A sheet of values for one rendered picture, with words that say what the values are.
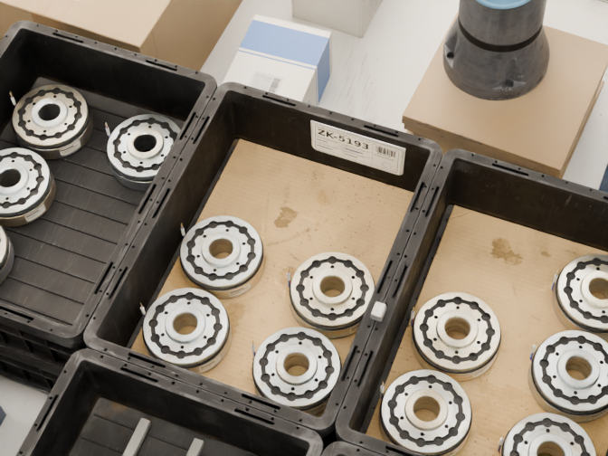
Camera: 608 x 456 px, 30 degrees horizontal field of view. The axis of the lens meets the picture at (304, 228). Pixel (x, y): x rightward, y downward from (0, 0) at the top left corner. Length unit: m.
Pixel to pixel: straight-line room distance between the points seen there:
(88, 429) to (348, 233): 0.40
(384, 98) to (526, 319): 0.48
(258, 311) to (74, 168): 0.33
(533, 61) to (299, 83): 0.33
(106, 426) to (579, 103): 0.78
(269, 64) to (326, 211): 0.29
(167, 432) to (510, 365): 0.41
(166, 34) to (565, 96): 0.57
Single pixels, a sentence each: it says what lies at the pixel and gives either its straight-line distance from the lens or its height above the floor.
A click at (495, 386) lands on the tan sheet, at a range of 1.35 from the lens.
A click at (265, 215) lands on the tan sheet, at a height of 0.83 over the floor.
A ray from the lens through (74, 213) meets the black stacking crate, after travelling 1.50.
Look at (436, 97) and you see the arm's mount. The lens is 1.63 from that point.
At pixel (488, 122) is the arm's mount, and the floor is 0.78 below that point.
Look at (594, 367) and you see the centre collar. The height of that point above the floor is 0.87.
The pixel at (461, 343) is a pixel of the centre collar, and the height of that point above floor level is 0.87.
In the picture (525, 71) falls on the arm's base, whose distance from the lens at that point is 1.61.
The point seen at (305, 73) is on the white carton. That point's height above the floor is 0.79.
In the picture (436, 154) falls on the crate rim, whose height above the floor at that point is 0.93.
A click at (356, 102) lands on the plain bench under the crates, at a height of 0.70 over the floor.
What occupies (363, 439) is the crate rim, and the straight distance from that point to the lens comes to 1.21.
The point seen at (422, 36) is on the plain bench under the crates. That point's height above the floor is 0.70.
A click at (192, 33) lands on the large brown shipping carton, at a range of 1.70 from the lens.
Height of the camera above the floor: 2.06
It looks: 59 degrees down
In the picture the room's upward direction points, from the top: 4 degrees counter-clockwise
